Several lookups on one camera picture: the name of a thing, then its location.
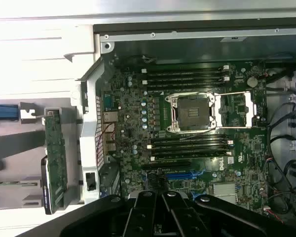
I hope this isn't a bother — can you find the blue expansion slot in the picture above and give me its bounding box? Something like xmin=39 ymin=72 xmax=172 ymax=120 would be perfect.
xmin=165 ymin=172 xmax=198 ymax=181

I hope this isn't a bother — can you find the silver chipset heatsink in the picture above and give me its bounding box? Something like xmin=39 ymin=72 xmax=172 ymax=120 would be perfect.
xmin=213 ymin=182 xmax=238 ymax=203

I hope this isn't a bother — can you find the long black expansion slot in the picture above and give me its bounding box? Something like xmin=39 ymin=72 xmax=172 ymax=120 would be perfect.
xmin=141 ymin=161 xmax=192 ymax=171

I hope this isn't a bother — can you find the black RAM slot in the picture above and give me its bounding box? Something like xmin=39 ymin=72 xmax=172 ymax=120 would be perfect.
xmin=141 ymin=76 xmax=230 ymax=86
xmin=141 ymin=64 xmax=230 ymax=75
xmin=147 ymin=84 xmax=225 ymax=91
xmin=150 ymin=134 xmax=227 ymax=142
xmin=147 ymin=139 xmax=234 ymax=149
xmin=151 ymin=147 xmax=227 ymax=155
xmin=149 ymin=150 xmax=234 ymax=162
xmin=147 ymin=73 xmax=224 ymax=80

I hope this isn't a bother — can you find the socket locking lever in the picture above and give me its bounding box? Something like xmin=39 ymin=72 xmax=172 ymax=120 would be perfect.
xmin=162 ymin=91 xmax=214 ymax=97
xmin=172 ymin=132 xmax=228 ymax=143

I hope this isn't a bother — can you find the green motherboard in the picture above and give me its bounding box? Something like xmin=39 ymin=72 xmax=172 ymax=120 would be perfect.
xmin=98 ymin=58 xmax=269 ymax=215

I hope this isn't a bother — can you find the CPU socket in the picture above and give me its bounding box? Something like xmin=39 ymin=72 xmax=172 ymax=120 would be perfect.
xmin=164 ymin=92 xmax=218 ymax=134

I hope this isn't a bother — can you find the metal socket cover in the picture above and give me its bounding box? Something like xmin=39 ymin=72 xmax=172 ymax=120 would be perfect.
xmin=214 ymin=90 xmax=258 ymax=129

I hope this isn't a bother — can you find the grey parts rack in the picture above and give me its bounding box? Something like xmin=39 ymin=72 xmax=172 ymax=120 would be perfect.
xmin=0 ymin=98 xmax=86 ymax=210

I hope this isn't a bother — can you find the round coin battery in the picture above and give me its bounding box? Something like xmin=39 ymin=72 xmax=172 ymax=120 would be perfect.
xmin=246 ymin=76 xmax=259 ymax=87

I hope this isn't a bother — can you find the hard disk in blue caddy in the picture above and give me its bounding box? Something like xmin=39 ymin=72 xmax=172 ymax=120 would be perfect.
xmin=0 ymin=103 xmax=20 ymax=121

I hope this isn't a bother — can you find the black PC case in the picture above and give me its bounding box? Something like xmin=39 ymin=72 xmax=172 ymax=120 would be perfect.
xmin=71 ymin=23 xmax=296 ymax=237

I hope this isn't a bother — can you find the red and black wire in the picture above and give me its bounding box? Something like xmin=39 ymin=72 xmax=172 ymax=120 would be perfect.
xmin=95 ymin=122 xmax=117 ymax=165

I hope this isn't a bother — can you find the black internal cable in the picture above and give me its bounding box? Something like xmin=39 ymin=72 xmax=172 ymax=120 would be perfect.
xmin=266 ymin=100 xmax=296 ymax=155

